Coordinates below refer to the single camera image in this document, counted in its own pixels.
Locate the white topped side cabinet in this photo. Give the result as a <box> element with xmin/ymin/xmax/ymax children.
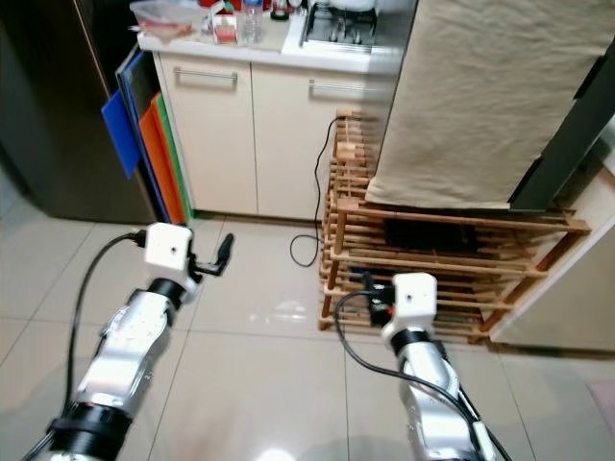
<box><xmin>488</xmin><ymin>125</ymin><xmax>615</xmax><ymax>354</ymax></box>

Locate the black fridge power cord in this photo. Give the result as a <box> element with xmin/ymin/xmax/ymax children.
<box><xmin>288</xmin><ymin>117</ymin><xmax>337</xmax><ymax>267</ymax></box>

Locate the green plastic board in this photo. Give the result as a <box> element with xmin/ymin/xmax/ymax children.
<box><xmin>154</xmin><ymin>91</ymin><xmax>196</xmax><ymax>217</ymax></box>

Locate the blue plastic board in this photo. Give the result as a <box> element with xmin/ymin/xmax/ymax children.
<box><xmin>101</xmin><ymin>91</ymin><xmax>138</xmax><ymax>180</ymax></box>

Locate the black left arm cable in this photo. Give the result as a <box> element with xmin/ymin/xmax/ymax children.
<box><xmin>38</xmin><ymin>230</ymin><xmax>150</xmax><ymax>461</ymax></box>

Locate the cream kitchen cabinet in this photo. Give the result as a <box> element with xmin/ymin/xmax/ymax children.
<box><xmin>139</xmin><ymin>34</ymin><xmax>395</xmax><ymax>217</ymax></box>

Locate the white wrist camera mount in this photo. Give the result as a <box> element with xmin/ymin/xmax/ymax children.
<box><xmin>144</xmin><ymin>224</ymin><xmax>195</xmax><ymax>281</ymax></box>
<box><xmin>389</xmin><ymin>273</ymin><xmax>438</xmax><ymax>332</ymax></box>

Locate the steel gas stove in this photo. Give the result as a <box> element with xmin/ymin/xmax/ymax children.
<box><xmin>300</xmin><ymin>0</ymin><xmax>381</xmax><ymax>52</ymax></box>

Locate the small steel fridge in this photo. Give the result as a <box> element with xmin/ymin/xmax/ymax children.
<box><xmin>365</xmin><ymin>0</ymin><xmax>615</xmax><ymax>214</ymax></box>

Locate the tall dark grey appliance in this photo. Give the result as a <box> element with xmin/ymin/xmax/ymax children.
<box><xmin>0</xmin><ymin>0</ymin><xmax>155</xmax><ymax>224</ymax></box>

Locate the small red white carton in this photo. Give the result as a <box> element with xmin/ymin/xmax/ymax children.
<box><xmin>209</xmin><ymin>5</ymin><xmax>240</xmax><ymax>45</ymax></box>

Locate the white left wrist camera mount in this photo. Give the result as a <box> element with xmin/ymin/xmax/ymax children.
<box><xmin>144</xmin><ymin>224</ymin><xmax>195</xmax><ymax>281</ymax></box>

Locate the clear blue capped water bottle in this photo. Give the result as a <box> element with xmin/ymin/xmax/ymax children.
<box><xmin>239</xmin><ymin>0</ymin><xmax>265</xmax><ymax>45</ymax></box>

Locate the clear plastic food container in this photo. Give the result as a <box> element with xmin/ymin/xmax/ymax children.
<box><xmin>130</xmin><ymin>0</ymin><xmax>199</xmax><ymax>44</ymax></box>

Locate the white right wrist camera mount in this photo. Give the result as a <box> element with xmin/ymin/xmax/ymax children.
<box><xmin>389</xmin><ymin>273</ymin><xmax>438</xmax><ymax>332</ymax></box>

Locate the pink floor mat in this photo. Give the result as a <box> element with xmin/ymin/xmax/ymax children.
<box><xmin>586</xmin><ymin>379</ymin><xmax>615</xmax><ymax>433</ymax></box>

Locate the dark navy board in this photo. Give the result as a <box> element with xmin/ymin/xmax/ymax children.
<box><xmin>115</xmin><ymin>48</ymin><xmax>166</xmax><ymax>224</ymax></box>

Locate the white lidded cooking pot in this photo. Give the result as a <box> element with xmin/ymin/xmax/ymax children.
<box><xmin>325</xmin><ymin>0</ymin><xmax>376</xmax><ymax>12</ymax></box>

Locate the beige wrinkled cloth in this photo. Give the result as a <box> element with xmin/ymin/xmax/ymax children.
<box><xmin>365</xmin><ymin>0</ymin><xmax>608</xmax><ymax>210</ymax></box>

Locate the wooden slatted rack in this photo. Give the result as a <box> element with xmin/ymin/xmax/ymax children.
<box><xmin>317</xmin><ymin>109</ymin><xmax>592</xmax><ymax>345</ymax></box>

